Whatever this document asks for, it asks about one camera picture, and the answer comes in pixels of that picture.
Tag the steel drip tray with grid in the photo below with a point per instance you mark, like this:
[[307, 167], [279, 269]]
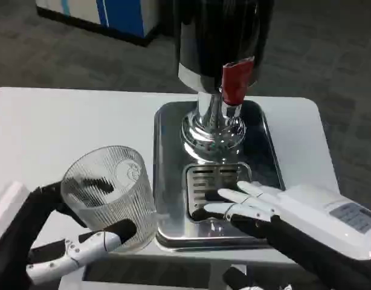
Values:
[[203, 181]]

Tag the large steel tray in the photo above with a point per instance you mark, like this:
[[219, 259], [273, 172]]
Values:
[[170, 181]]

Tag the blue and white cabinet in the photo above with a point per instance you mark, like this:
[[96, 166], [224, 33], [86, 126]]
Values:
[[125, 15]]

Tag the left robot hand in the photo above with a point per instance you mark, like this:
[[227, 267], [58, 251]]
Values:
[[16, 229]]

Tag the clear ribbed glass cup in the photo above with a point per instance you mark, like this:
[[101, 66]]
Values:
[[128, 208]]

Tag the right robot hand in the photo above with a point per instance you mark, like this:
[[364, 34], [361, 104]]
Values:
[[309, 217]]

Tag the black drink dispenser chrome stand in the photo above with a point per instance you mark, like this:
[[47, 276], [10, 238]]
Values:
[[215, 36]]

